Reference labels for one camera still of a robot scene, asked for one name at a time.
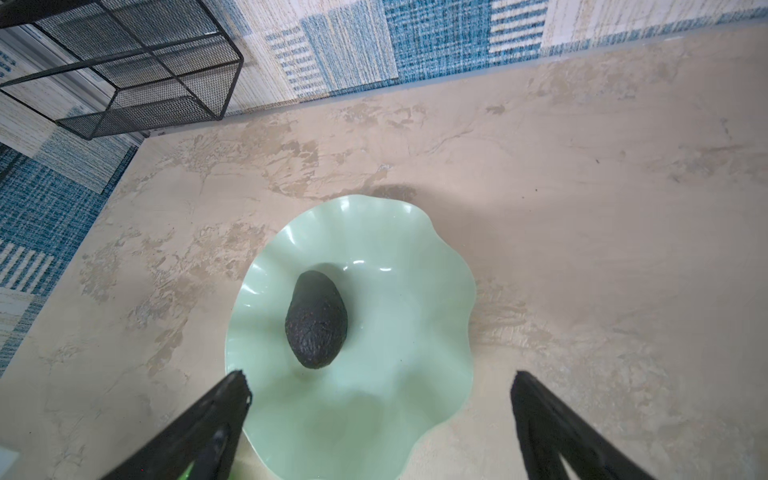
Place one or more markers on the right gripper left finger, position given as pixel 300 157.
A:
pixel 201 443

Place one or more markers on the light green wavy fruit bowl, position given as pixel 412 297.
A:
pixel 405 367

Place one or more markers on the dark fake avocado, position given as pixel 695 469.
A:
pixel 316 323

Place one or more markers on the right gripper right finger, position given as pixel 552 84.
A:
pixel 551 435

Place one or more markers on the black wire mesh shelf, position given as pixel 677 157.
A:
pixel 123 66

